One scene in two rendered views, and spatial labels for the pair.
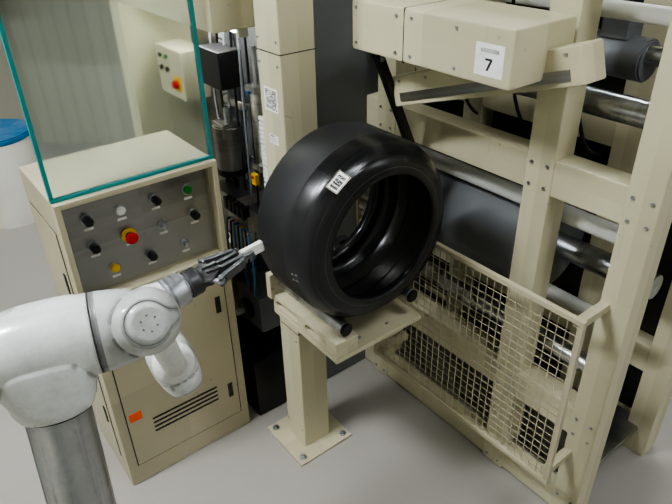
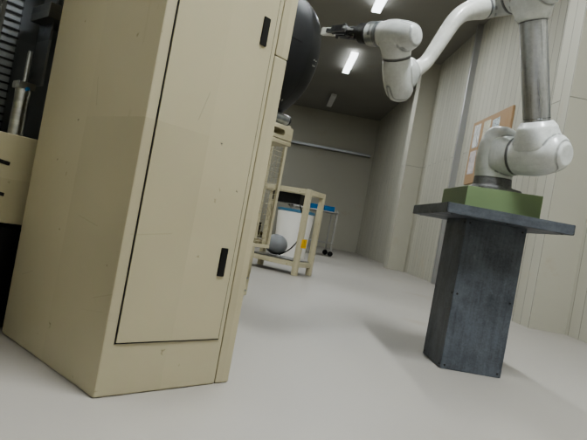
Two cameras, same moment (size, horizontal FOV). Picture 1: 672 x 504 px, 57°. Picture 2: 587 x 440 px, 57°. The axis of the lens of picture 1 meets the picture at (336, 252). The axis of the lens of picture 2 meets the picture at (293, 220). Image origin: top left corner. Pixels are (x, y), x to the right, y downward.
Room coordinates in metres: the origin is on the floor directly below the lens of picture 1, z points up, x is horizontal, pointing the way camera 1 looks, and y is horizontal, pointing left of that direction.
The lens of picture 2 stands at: (1.84, 2.34, 0.46)
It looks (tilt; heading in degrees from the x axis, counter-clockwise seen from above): 0 degrees down; 259
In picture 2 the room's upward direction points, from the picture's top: 10 degrees clockwise
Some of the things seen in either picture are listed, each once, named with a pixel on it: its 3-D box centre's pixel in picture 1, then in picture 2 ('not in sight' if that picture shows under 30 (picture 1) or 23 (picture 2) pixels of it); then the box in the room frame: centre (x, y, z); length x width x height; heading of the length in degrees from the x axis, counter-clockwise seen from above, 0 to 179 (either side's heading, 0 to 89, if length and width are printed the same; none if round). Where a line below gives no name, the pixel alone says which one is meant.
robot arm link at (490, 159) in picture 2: not in sight; (498, 153); (0.63, 0.22, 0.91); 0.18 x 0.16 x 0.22; 111
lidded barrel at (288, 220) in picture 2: not in sight; (292, 232); (0.39, -5.33, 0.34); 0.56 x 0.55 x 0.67; 81
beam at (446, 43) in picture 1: (453, 33); not in sight; (1.81, -0.35, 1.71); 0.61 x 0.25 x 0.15; 37
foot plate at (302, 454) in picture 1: (309, 430); not in sight; (1.92, 0.14, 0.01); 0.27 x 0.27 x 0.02; 37
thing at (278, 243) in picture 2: not in sight; (283, 229); (0.95, -2.85, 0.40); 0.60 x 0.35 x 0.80; 142
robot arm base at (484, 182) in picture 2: not in sight; (488, 185); (0.63, 0.19, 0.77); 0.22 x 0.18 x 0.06; 92
